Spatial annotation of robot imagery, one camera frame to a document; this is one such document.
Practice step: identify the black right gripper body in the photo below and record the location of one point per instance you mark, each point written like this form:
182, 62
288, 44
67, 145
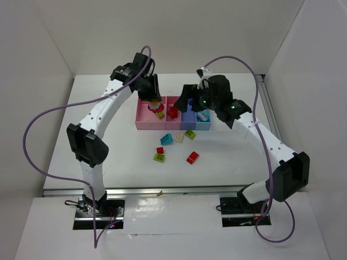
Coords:
191, 95

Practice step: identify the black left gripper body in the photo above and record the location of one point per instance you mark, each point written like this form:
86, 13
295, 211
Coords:
155, 87

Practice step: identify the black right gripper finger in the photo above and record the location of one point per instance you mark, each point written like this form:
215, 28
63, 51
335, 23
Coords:
195, 103
187, 93

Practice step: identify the red flower lego piece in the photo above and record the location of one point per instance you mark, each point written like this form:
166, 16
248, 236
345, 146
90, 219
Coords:
155, 107

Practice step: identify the beige lego brick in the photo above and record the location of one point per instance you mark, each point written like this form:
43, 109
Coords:
179, 137

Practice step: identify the teal lego brick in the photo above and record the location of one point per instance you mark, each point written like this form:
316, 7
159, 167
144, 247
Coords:
166, 139

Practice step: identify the red curved lego brick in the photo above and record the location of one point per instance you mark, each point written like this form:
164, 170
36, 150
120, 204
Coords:
192, 157

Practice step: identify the small red lego brick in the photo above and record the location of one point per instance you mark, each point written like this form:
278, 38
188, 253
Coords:
160, 150

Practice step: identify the small green lego brick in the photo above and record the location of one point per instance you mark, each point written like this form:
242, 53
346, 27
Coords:
159, 157

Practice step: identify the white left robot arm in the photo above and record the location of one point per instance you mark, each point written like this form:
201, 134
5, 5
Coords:
85, 138

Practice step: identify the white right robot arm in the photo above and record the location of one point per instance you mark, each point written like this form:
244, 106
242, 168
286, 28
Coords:
288, 170

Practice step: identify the teal oval lego piece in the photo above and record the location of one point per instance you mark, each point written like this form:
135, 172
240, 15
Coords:
202, 117

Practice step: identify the dark blue container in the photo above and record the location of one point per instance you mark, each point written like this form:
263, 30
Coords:
188, 118

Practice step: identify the light blue container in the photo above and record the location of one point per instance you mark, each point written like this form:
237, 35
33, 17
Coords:
203, 126

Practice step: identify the large pink container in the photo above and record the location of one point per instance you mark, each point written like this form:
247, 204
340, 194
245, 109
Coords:
146, 119

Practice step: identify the small pink container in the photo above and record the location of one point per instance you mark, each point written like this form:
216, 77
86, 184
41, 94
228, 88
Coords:
172, 123

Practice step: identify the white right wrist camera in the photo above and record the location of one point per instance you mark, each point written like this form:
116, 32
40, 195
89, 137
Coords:
203, 73

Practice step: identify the aluminium side rail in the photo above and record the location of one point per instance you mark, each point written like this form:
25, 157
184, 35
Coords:
268, 106

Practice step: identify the aluminium front rail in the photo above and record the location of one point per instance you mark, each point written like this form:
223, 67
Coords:
147, 191

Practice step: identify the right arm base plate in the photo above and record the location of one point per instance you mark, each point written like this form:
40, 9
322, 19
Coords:
236, 214

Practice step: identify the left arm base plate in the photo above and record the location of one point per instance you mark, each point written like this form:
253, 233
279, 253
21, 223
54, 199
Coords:
112, 213

